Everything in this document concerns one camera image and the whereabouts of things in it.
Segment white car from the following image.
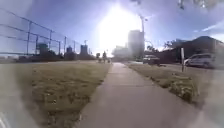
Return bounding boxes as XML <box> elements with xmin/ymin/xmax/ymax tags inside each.
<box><xmin>183</xmin><ymin>52</ymin><xmax>216</xmax><ymax>70</ymax></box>

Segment row of dark buildings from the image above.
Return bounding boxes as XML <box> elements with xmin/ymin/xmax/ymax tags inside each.
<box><xmin>35</xmin><ymin>42</ymin><xmax>92</xmax><ymax>61</ymax></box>

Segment tall grey building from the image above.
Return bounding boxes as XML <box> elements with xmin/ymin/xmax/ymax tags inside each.
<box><xmin>127</xmin><ymin>29</ymin><xmax>146</xmax><ymax>61</ymax></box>

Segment dark car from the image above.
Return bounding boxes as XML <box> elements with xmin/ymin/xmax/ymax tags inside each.
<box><xmin>142</xmin><ymin>54</ymin><xmax>161</xmax><ymax>66</ymax></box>

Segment street lamp pole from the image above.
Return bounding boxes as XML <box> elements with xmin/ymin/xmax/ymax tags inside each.
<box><xmin>137</xmin><ymin>13</ymin><xmax>150</xmax><ymax>34</ymax></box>

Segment grey concrete sidewalk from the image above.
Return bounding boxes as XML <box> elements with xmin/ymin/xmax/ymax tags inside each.
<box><xmin>74</xmin><ymin>62</ymin><xmax>201</xmax><ymax>128</ymax></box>

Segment thin sign post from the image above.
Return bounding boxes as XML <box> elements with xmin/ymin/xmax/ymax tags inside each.
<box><xmin>180</xmin><ymin>47</ymin><xmax>186</xmax><ymax>73</ymax></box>

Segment overhanging tree branches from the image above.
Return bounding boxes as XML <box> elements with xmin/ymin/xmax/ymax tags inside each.
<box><xmin>176</xmin><ymin>0</ymin><xmax>224</xmax><ymax>10</ymax></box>

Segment dark low house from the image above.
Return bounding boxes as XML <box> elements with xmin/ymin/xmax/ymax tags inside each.
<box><xmin>159</xmin><ymin>35</ymin><xmax>224</xmax><ymax>65</ymax></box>

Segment tall mesh fence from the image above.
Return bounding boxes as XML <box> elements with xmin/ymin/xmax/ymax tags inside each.
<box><xmin>0</xmin><ymin>7</ymin><xmax>93</xmax><ymax>60</ymax></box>

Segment wide grass field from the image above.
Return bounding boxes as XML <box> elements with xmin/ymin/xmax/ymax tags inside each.
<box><xmin>0</xmin><ymin>60</ymin><xmax>113</xmax><ymax>128</ymax></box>

